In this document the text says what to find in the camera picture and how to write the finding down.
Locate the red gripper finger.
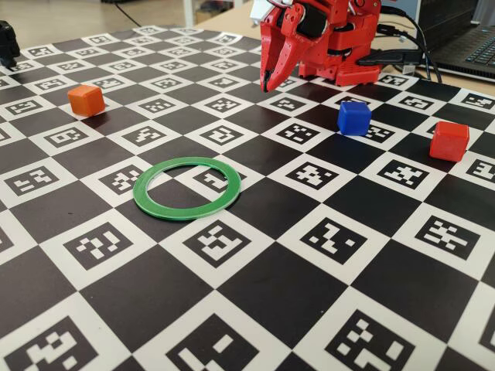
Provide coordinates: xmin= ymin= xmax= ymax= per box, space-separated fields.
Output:
xmin=268 ymin=4 xmax=308 ymax=91
xmin=259 ymin=36 xmax=280 ymax=93

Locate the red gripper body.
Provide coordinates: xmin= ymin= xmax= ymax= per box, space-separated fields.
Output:
xmin=261 ymin=0 xmax=336 ymax=46

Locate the blue cube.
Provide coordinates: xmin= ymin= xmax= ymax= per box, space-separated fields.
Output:
xmin=336 ymin=100 xmax=373 ymax=137

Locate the red cube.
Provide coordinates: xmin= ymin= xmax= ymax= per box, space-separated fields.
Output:
xmin=428 ymin=121 xmax=470 ymax=163

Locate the orange cube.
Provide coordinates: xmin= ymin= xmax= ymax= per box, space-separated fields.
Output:
xmin=67 ymin=84 xmax=107 ymax=117

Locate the black laptop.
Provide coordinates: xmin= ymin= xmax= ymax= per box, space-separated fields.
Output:
xmin=409 ymin=0 xmax=495 ymax=81

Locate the black white marker mat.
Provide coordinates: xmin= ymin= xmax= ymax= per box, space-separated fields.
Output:
xmin=0 ymin=24 xmax=495 ymax=371

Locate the black plastic device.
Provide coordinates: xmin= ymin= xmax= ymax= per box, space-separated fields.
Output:
xmin=0 ymin=20 xmax=21 ymax=71

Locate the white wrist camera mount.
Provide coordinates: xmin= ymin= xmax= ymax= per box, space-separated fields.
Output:
xmin=249 ymin=0 xmax=274 ymax=27

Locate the red lattice base plate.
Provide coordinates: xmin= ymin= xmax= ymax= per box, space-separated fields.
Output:
xmin=297 ymin=57 xmax=382 ymax=87

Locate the black usb cable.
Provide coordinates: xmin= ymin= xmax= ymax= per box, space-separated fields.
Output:
xmin=377 ymin=5 xmax=444 ymax=84

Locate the green flat ring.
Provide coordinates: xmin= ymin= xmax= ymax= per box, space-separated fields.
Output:
xmin=131 ymin=155 xmax=243 ymax=222

